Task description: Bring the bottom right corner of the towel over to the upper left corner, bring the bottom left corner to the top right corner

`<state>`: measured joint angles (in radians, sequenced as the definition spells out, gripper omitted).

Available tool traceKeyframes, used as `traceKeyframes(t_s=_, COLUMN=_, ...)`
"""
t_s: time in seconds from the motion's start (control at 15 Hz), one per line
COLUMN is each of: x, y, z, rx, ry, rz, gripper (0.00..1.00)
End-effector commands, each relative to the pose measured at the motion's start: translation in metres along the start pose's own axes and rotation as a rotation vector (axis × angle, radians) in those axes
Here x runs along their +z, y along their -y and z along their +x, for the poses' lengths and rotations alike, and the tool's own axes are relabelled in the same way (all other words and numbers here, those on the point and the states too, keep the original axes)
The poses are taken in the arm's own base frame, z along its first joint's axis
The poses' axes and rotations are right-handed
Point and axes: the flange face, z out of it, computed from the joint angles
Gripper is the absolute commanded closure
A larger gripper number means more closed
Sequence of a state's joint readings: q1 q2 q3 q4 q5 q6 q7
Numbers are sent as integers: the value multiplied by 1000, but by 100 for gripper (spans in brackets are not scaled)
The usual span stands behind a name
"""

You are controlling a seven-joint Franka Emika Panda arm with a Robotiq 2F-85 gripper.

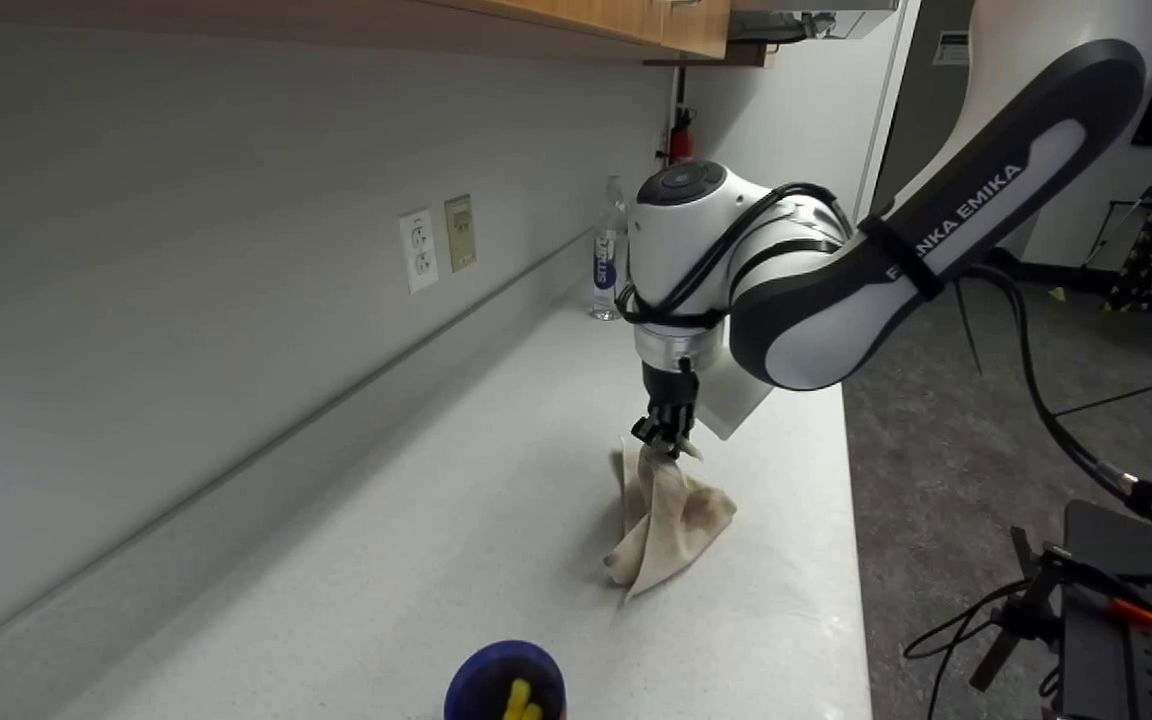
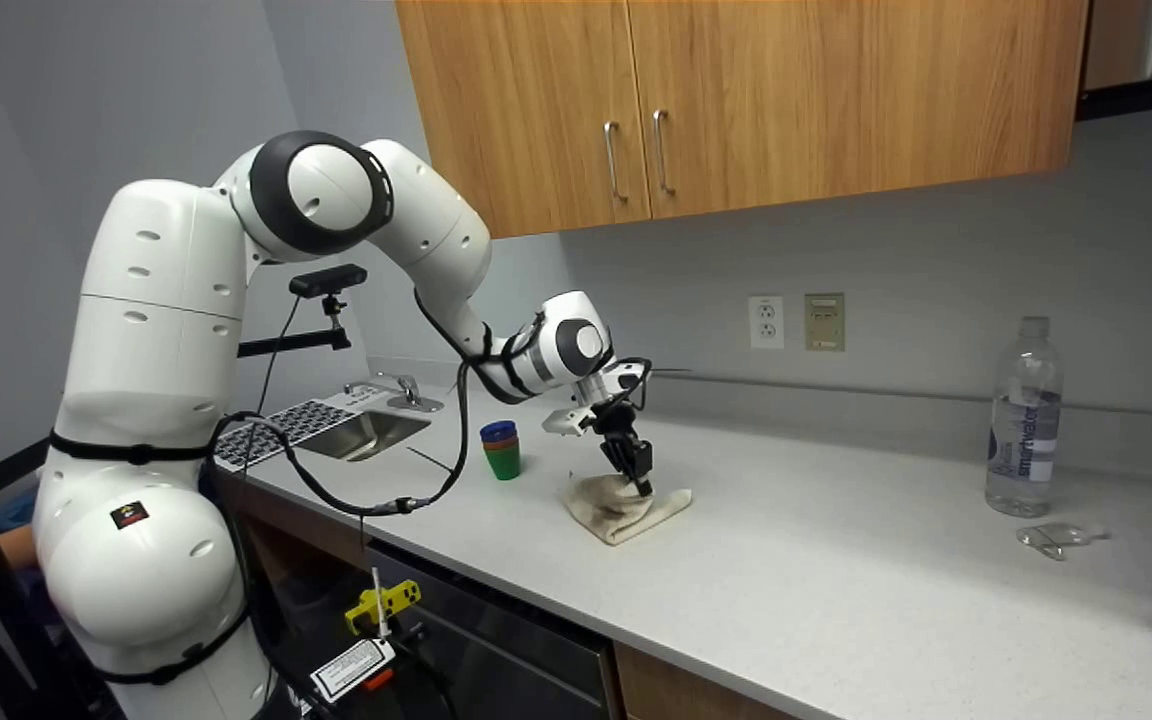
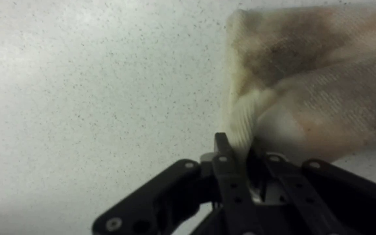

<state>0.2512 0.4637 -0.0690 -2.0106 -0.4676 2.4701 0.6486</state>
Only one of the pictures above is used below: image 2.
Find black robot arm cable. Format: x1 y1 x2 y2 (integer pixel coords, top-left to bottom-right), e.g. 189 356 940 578
202 287 527 520

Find blue bowl yellow contents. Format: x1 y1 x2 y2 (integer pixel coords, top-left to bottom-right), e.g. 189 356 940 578
474 416 523 454

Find stained beige cloth towel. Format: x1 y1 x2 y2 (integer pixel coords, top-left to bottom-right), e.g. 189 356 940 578
558 471 698 552

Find wooden wall cabinet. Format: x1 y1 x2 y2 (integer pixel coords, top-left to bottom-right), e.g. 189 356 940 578
391 0 1094 243

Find yellow clamp tool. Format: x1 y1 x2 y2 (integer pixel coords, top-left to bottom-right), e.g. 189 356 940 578
341 572 427 642

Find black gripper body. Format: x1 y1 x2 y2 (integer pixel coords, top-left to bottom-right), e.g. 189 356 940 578
585 395 655 471

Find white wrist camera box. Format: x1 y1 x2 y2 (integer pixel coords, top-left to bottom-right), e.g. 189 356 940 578
538 400 598 439

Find black tripod leg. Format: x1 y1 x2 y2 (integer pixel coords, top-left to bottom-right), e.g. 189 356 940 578
0 424 89 720

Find chrome sink faucet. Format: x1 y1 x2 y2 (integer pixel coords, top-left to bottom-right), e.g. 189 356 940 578
375 373 446 416

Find clear plastic water bottle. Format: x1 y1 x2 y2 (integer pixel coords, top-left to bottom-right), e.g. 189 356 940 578
982 311 1067 520

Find steel sink basin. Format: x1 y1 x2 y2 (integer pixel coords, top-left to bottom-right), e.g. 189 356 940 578
291 405 435 467

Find crumpled clear plastic wrapper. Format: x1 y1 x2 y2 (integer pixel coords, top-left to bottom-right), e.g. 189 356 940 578
1016 515 1116 566

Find white wall power outlet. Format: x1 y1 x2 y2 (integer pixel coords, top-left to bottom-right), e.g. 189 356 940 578
743 294 786 351

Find white and red tool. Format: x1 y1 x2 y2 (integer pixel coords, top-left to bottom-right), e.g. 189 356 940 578
304 632 405 710

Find black camera on stand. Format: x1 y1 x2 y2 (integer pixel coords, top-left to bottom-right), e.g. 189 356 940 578
230 259 375 364

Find beige wall plate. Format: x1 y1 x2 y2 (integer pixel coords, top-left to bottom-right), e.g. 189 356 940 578
805 287 849 356

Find green plastic cup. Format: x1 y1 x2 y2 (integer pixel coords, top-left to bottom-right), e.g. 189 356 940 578
481 439 527 483

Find metal cabinet door handle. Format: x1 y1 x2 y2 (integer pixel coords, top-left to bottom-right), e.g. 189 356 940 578
596 118 636 209
643 103 685 204

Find black dishwasher front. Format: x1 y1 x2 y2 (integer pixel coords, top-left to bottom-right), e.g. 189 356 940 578
367 536 625 720

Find wooden base cabinet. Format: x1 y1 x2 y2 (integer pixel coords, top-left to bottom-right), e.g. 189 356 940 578
610 643 798 720

